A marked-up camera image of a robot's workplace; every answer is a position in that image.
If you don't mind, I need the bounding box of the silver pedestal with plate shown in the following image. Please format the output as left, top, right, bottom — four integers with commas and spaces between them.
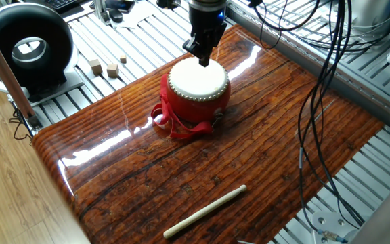
350, 0, 390, 38

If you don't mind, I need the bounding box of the short aluminium post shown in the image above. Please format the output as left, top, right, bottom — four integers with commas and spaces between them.
93, 0, 111, 26

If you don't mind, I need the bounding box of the black smartphone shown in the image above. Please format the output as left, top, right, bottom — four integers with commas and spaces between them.
105, 0, 135, 14

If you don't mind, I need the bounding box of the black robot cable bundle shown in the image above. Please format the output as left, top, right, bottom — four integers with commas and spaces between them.
248, 0, 367, 243

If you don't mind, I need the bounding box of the red drum white skin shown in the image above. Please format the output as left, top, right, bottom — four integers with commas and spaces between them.
166, 56, 232, 126

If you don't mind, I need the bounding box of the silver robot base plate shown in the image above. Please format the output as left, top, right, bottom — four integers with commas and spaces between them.
311, 211, 358, 244

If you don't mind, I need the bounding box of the medium wooden cube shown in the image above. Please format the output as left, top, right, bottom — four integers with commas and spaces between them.
106, 63, 120, 79

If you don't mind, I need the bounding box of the pale wooden drumstick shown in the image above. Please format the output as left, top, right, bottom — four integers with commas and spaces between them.
162, 184, 248, 239

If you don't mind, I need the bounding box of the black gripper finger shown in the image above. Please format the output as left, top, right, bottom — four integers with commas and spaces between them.
182, 36, 210, 68
207, 23, 228, 63

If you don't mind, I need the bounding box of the diagonal frame strut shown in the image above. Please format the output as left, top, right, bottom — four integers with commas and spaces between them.
0, 15, 43, 131

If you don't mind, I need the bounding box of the black keyboard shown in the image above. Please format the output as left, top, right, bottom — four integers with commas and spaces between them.
44, 0, 81, 11

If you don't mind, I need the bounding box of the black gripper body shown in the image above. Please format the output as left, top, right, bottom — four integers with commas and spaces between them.
188, 5, 228, 41

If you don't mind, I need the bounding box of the glossy wood grain board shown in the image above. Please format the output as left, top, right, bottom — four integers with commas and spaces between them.
31, 23, 385, 244

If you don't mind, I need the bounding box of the thin black floor cable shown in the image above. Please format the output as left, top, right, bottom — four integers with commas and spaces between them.
7, 107, 33, 142

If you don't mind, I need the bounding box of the small black device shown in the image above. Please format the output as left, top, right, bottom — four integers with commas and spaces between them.
156, 0, 182, 10

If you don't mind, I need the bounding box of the white paper sheet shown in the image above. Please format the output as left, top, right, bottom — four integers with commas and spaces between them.
113, 1, 164, 30

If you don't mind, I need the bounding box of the large wooden cube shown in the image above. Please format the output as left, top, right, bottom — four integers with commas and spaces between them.
88, 58, 104, 76

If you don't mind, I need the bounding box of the black computer mouse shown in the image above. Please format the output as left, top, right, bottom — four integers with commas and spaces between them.
108, 9, 124, 24

